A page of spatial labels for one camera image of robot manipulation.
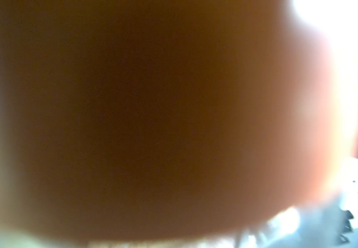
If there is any brown jar lid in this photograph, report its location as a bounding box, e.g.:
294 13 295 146
0 0 358 246

